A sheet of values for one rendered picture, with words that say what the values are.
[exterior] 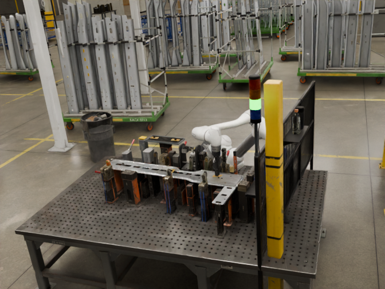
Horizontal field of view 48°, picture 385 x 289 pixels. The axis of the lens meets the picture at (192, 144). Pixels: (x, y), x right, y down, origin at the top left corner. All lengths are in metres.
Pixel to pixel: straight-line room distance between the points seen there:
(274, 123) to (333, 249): 2.12
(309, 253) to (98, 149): 4.21
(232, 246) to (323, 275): 1.17
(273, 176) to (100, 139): 4.15
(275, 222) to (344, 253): 1.57
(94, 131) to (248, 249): 3.86
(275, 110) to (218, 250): 1.21
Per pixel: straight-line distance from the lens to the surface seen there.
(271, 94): 2.71
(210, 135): 3.53
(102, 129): 6.60
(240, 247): 3.38
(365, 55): 10.51
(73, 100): 8.46
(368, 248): 4.67
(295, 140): 3.33
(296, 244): 3.42
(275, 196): 2.99
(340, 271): 4.34
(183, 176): 3.81
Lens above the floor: 2.70
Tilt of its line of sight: 22 degrees down
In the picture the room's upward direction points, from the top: 5 degrees counter-clockwise
